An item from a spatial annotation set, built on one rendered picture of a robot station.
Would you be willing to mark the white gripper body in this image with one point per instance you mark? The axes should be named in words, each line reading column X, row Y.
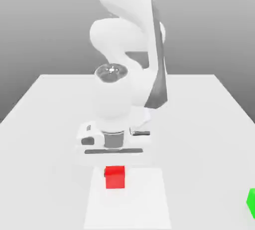
column 113, row 151

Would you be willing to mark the small red cube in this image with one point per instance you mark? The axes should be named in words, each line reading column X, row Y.
column 115, row 178

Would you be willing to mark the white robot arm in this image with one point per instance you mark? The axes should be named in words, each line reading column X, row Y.
column 117, row 98

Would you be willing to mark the small green cube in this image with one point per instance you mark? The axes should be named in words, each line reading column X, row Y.
column 251, row 202

